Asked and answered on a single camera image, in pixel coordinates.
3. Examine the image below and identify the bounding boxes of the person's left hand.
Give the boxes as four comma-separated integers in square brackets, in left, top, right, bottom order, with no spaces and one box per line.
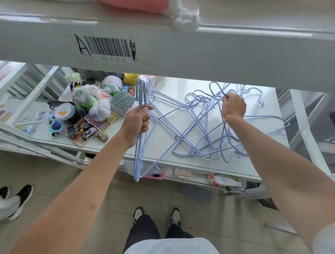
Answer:
[121,104,154,150]

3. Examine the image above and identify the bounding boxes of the person's right hand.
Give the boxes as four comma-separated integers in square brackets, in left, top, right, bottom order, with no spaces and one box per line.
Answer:
[221,92,247,126]

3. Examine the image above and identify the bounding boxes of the gathered bunch of blue hangers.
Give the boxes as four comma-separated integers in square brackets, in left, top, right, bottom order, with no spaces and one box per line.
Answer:
[133,78,162,182]

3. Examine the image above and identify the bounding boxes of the pile of lilac hangers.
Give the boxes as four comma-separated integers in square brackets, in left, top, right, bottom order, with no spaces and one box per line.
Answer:
[146,81,291,164]

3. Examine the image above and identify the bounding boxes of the person's right forearm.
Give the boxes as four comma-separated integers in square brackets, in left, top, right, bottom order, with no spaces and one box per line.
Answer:
[226,116,335,254]

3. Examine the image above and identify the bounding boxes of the person's left forearm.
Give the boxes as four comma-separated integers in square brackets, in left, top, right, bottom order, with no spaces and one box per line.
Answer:
[9,133,136,254]

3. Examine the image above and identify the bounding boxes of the person's left shoe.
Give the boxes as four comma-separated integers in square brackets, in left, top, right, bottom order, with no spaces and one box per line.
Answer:
[132,207,145,225]

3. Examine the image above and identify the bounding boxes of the person's right shoe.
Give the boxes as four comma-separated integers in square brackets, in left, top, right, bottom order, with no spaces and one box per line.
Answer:
[169,208,183,228]

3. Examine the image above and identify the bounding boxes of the person's black trousers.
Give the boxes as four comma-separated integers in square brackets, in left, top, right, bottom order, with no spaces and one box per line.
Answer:
[123,214,194,253]

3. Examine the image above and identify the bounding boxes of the colourful dotted sticker sheet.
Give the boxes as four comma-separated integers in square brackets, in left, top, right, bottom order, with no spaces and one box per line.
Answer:
[83,112,118,132]

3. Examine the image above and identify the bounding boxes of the red green toy car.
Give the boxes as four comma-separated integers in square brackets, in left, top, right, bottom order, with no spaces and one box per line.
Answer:
[95,130,109,143]

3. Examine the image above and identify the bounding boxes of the white mesh bag purple contents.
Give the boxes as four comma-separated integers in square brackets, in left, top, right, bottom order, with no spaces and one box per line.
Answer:
[89,100,112,122]

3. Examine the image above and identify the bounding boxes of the green cap bottle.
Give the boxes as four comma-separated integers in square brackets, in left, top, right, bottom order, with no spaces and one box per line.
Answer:
[102,85,120,97]

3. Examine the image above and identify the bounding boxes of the yellow snack packet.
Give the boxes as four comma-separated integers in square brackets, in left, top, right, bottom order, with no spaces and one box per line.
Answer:
[123,73,141,85]

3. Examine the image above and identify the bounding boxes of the white pink box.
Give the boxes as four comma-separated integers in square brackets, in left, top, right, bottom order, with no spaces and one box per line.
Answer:
[139,75,165,84]

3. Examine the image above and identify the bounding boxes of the white plastic bag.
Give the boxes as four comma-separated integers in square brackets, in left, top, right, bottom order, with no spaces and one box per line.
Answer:
[101,75,124,89]

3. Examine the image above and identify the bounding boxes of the silver black toy car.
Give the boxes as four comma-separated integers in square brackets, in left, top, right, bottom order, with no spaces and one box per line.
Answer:
[81,127,98,141]

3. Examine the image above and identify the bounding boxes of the white table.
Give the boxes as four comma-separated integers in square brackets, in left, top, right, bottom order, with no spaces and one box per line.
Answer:
[31,74,290,184]

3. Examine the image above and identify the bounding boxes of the white metal shelf board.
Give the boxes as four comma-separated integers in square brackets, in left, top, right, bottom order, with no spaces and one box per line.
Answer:
[0,0,335,92]

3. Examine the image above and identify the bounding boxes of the pink basket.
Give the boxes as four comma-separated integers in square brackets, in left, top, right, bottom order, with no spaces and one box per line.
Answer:
[145,171,167,180]

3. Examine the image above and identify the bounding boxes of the white mesh bag green contents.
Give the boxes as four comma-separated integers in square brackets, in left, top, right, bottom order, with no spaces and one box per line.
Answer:
[72,84,101,109]

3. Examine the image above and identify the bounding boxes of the peach packet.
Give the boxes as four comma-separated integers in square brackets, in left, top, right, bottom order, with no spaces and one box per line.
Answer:
[172,169,193,179]

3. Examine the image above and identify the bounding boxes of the red white packet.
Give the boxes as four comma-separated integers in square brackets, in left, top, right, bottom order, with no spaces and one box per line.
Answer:
[208,174,243,188]

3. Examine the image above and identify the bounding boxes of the round tin white lid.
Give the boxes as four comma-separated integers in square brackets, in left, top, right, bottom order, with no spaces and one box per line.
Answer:
[53,103,82,126]

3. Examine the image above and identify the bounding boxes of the white artificial flower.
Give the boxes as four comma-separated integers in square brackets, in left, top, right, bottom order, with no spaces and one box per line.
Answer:
[65,72,82,84]

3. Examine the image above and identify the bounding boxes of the barcode sticker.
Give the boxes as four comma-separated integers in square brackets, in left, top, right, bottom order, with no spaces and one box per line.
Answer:
[74,34,138,63]

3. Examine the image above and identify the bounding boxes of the teal toy sunglasses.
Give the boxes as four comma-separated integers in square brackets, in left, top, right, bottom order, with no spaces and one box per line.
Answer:
[47,113,65,137]

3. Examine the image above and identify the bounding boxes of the black sunglasses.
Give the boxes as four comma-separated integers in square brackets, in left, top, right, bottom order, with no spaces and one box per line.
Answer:
[47,100,75,110]

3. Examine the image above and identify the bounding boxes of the dark grey floor mat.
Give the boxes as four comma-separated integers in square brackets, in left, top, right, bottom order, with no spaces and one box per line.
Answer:
[182,184,213,202]

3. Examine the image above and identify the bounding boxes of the pink fluffy towel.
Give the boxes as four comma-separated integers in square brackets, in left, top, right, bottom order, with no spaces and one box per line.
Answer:
[98,0,201,33]

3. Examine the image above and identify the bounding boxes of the white metal rack frame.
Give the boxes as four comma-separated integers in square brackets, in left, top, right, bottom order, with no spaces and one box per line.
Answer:
[277,89,335,184]
[0,61,84,171]

